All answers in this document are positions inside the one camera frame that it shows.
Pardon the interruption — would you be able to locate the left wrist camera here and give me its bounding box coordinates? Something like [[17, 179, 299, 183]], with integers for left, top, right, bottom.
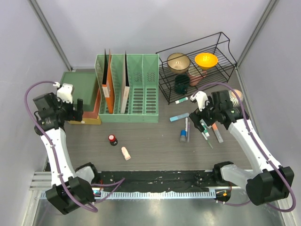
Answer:
[[53, 82, 73, 104]]

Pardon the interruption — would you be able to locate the white folder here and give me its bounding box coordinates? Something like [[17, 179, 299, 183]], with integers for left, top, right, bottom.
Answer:
[[120, 52, 130, 114]]

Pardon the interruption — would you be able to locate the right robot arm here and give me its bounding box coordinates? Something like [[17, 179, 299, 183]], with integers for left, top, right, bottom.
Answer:
[[190, 90, 294, 206]]

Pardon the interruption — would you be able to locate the orange folder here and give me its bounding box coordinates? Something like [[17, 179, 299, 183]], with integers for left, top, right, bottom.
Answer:
[[102, 49, 115, 114]]

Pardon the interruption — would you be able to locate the small green glue stick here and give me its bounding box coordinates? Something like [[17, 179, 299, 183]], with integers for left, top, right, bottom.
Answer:
[[201, 123, 210, 137]]

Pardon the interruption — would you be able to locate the light blue highlighter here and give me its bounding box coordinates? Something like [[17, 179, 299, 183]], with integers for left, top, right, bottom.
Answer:
[[169, 113, 189, 122]]

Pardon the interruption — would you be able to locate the pink eraser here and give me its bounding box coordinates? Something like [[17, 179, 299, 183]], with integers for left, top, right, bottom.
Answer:
[[121, 147, 131, 161]]

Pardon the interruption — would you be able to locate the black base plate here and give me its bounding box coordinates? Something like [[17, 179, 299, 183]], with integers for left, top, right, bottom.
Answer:
[[98, 170, 230, 193]]

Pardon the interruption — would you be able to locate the green pen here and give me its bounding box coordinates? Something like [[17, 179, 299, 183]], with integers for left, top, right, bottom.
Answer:
[[201, 132, 213, 149]]

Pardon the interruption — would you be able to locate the white cable tray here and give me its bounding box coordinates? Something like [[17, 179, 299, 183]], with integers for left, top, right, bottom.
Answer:
[[40, 189, 217, 200]]

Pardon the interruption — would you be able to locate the orange highlighter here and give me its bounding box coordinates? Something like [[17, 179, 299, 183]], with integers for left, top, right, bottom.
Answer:
[[212, 123, 223, 143]]

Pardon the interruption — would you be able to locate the orange bowl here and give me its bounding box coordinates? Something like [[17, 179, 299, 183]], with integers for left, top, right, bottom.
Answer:
[[194, 53, 218, 70]]

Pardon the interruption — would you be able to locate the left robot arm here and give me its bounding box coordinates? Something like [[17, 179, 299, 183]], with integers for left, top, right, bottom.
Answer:
[[33, 93, 100, 215]]

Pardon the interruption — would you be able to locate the green file organizer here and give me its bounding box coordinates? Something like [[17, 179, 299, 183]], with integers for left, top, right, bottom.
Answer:
[[95, 54, 159, 123]]

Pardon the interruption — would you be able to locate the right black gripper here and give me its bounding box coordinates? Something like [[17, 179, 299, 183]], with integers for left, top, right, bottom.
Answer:
[[190, 96, 221, 132]]

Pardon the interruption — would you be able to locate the white pen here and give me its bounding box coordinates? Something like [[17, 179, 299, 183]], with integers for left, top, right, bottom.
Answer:
[[185, 117, 188, 133]]

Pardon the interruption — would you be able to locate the dark green mug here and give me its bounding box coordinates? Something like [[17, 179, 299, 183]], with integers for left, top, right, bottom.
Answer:
[[174, 74, 190, 95]]

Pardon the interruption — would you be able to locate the brown glass bowl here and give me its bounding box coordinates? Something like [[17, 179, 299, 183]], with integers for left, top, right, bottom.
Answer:
[[166, 53, 190, 74]]

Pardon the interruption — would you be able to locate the red black stamp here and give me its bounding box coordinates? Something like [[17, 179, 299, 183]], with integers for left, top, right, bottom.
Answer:
[[108, 134, 118, 146]]

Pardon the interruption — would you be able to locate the striped ceramic mug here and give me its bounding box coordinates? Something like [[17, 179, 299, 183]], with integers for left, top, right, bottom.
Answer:
[[229, 89, 244, 107]]

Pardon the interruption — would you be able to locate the black wire rack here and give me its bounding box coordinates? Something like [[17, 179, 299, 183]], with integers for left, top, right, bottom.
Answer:
[[156, 32, 237, 104]]

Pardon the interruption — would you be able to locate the blue grey bottle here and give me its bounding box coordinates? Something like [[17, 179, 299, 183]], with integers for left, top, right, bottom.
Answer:
[[179, 130, 186, 143]]

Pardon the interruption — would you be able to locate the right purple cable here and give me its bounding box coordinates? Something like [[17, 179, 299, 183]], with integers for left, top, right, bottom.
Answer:
[[197, 82, 297, 213]]

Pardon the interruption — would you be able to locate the drawer box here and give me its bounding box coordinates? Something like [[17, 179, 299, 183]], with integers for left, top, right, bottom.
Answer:
[[61, 72, 101, 125]]

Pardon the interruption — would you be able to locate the pink mug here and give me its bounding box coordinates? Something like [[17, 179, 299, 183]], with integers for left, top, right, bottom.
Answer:
[[188, 66, 207, 86]]

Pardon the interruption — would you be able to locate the green white glue stick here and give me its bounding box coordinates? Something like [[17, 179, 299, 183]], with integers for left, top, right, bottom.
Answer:
[[174, 97, 189, 105]]

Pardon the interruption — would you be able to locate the green highlighter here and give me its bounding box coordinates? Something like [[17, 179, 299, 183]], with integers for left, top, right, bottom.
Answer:
[[200, 119, 207, 127]]

